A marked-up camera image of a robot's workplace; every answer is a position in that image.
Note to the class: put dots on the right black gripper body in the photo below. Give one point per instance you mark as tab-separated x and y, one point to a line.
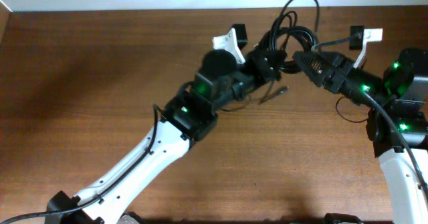
334	71

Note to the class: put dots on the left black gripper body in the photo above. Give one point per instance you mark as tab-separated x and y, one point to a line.
255	70

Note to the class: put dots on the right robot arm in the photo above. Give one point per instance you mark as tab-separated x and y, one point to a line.
396	124

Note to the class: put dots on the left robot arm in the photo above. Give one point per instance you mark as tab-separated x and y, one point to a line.
185	120

